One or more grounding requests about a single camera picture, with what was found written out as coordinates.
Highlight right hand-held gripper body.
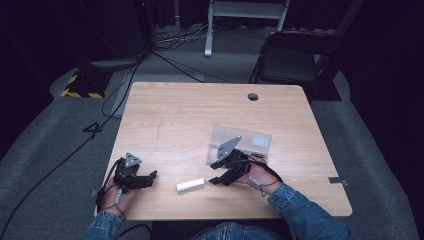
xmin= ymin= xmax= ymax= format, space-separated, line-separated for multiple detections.
xmin=216 ymin=135 xmax=252 ymax=174

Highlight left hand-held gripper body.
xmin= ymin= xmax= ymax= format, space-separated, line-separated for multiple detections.
xmin=112 ymin=152 xmax=143 ymax=192

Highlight clear plastic pencil case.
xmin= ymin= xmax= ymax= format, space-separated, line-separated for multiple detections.
xmin=206 ymin=124 xmax=273 ymax=165

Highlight white eraser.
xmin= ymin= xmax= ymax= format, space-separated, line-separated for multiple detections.
xmin=175 ymin=177 xmax=206 ymax=193

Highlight person's right hand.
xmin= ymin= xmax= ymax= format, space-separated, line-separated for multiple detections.
xmin=237 ymin=159 xmax=283 ymax=196

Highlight person's left hand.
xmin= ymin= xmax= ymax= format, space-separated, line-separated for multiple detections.
xmin=100 ymin=180 xmax=140 ymax=218

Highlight person's legs in jeans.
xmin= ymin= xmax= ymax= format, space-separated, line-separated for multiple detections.
xmin=193 ymin=221 xmax=284 ymax=240

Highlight yellow black striped base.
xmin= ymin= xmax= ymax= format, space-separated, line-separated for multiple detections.
xmin=60 ymin=68 xmax=114 ymax=100

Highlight black folding chair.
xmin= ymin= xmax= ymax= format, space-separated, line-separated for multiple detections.
xmin=249 ymin=29 xmax=344 ymax=102

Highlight dark equipment cabinet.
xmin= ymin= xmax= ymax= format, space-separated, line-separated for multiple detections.
xmin=106 ymin=0 xmax=156 ymax=58

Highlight long black floor cable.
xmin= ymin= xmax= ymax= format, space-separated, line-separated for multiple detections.
xmin=0 ymin=54 xmax=146 ymax=238

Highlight thin black floor cable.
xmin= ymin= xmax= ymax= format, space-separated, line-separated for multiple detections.
xmin=150 ymin=49 xmax=231 ymax=84

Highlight white metal stand frame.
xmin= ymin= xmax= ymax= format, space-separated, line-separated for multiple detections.
xmin=203 ymin=0 xmax=291 ymax=58

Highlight bundle of floor cables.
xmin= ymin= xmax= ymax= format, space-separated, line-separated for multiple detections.
xmin=153 ymin=22 xmax=216 ymax=52

